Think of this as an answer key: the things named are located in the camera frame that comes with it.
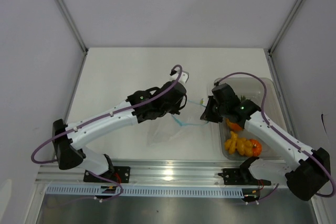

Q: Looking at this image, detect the toy pineapple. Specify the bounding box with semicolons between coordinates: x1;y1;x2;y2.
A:
226;98;254;129

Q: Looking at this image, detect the clear zip top bag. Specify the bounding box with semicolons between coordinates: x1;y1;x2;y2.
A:
147;98;208;146

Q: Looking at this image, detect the yellow toy squash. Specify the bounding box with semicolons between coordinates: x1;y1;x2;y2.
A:
224;131;254;157

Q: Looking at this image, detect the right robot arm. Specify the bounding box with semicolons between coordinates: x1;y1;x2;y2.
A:
201;83;335;201

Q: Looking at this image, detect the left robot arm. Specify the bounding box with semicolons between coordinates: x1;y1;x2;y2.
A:
53;81;187;183

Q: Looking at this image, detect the clear plastic food container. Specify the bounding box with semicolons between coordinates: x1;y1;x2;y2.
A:
201;77;287;162

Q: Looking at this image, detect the orange toy pumpkin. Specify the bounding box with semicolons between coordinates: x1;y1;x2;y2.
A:
249;139;263;156

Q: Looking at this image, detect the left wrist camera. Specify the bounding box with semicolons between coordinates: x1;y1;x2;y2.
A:
170;69;190;84

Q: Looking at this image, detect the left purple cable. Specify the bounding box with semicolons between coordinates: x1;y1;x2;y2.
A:
30;64;183;204

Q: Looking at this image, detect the purple cable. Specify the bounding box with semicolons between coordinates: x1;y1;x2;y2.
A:
215;71;336;206
30;64;183;204

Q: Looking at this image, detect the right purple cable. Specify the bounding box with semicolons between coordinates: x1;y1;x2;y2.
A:
215;71;336;206

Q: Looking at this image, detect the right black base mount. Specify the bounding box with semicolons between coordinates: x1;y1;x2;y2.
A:
217;168;271;186

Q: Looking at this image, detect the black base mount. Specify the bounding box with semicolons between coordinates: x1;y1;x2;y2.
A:
217;168;271;186
83;166;131;184

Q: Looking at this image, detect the aluminium rail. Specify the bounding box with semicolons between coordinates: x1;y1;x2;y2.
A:
35;159;240;187

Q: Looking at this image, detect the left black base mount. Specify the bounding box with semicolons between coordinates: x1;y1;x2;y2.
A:
83;166;131;184

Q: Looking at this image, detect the slotted cable duct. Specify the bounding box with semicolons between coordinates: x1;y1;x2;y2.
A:
46;185;244;199

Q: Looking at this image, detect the right frame post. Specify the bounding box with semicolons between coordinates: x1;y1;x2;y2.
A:
268;0;306;56

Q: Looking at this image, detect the frame post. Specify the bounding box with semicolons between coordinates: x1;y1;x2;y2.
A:
54;0;88;55
268;0;306;56

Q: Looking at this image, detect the left frame post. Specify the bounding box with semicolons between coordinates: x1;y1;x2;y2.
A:
54;0;88;55

